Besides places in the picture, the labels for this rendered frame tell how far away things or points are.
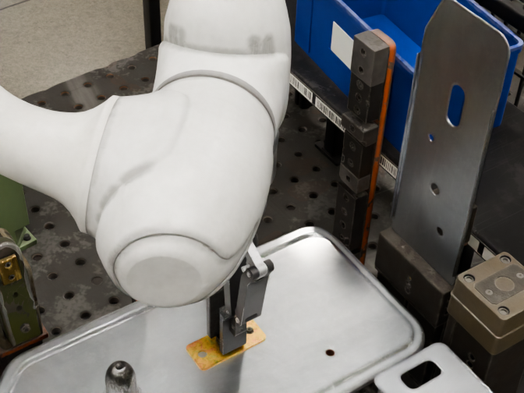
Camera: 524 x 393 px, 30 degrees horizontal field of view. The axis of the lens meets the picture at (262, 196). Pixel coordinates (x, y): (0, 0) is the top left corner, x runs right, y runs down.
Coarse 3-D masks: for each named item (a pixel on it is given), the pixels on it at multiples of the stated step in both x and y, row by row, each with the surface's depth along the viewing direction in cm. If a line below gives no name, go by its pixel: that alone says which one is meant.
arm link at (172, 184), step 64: (0, 128) 68; (64, 128) 68; (128, 128) 66; (192, 128) 67; (256, 128) 70; (64, 192) 68; (128, 192) 64; (192, 192) 63; (256, 192) 68; (128, 256) 63; (192, 256) 63
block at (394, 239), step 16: (384, 240) 119; (400, 240) 119; (384, 256) 120; (400, 256) 117; (416, 256) 117; (384, 272) 122; (400, 272) 119; (416, 272) 116; (432, 272) 115; (400, 288) 120; (416, 288) 117; (432, 288) 114; (448, 288) 113; (416, 304) 118; (432, 304) 115; (432, 320) 117; (432, 336) 119; (416, 368) 125; (432, 368) 124; (416, 384) 126
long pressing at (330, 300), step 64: (320, 256) 116; (128, 320) 108; (192, 320) 108; (256, 320) 109; (320, 320) 109; (384, 320) 109; (0, 384) 101; (64, 384) 102; (192, 384) 102; (256, 384) 102; (320, 384) 103
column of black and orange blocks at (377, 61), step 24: (360, 48) 115; (384, 48) 114; (360, 72) 117; (384, 72) 116; (360, 96) 120; (384, 96) 119; (360, 120) 123; (384, 120) 122; (360, 144) 124; (360, 168) 126; (360, 192) 130; (336, 216) 135; (360, 216) 132; (360, 240) 136
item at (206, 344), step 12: (252, 324) 108; (204, 336) 107; (216, 336) 106; (252, 336) 107; (264, 336) 107; (192, 348) 105; (204, 348) 105; (216, 348) 105; (240, 348) 106; (204, 360) 104; (216, 360) 104
